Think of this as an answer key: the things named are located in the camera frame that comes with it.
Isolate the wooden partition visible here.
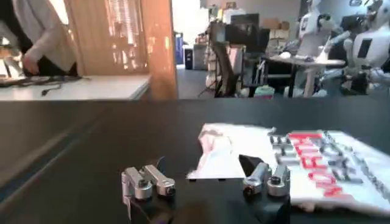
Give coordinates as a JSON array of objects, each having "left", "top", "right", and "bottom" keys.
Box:
[{"left": 63, "top": 0, "right": 179, "bottom": 100}]

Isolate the person's hand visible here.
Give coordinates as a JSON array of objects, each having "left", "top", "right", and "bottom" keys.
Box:
[{"left": 21, "top": 53, "right": 41, "bottom": 75}]

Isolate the person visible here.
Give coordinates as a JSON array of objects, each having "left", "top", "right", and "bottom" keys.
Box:
[{"left": 0, "top": 0, "right": 79, "bottom": 77}]

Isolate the black cable with plug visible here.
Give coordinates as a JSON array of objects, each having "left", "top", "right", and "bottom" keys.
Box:
[{"left": 41, "top": 84, "right": 63, "bottom": 97}]

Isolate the white shirt with red print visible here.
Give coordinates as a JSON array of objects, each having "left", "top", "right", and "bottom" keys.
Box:
[{"left": 185, "top": 122, "right": 390, "bottom": 217}]

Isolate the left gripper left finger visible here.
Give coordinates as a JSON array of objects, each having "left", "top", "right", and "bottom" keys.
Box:
[{"left": 121, "top": 164, "right": 177, "bottom": 205}]

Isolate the white standing desk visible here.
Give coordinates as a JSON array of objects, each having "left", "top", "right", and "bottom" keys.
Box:
[{"left": 268, "top": 54, "right": 347, "bottom": 99}]

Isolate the black table cloth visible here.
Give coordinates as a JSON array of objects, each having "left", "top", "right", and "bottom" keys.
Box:
[{"left": 0, "top": 96, "right": 390, "bottom": 224}]

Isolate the black office chair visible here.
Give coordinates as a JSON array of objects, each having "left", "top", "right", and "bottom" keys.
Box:
[{"left": 210, "top": 41, "right": 248, "bottom": 99}]

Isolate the white side table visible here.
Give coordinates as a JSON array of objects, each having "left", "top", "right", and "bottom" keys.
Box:
[{"left": 0, "top": 74, "right": 152, "bottom": 102}]

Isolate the black cable tangle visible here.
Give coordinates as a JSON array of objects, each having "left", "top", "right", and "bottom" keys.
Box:
[{"left": 0, "top": 75, "right": 83, "bottom": 89}]

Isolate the black monitor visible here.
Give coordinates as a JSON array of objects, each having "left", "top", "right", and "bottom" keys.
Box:
[{"left": 224, "top": 13, "right": 271, "bottom": 53}]

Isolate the white humanoid robot with base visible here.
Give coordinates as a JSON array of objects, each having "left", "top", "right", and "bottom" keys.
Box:
[{"left": 342, "top": 0, "right": 390, "bottom": 96}]

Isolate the stack of folded clothes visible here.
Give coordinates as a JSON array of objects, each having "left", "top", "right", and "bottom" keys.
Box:
[{"left": 253, "top": 85, "right": 276, "bottom": 99}]

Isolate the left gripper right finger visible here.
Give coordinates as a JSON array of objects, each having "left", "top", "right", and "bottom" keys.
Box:
[{"left": 239, "top": 154, "right": 291, "bottom": 198}]

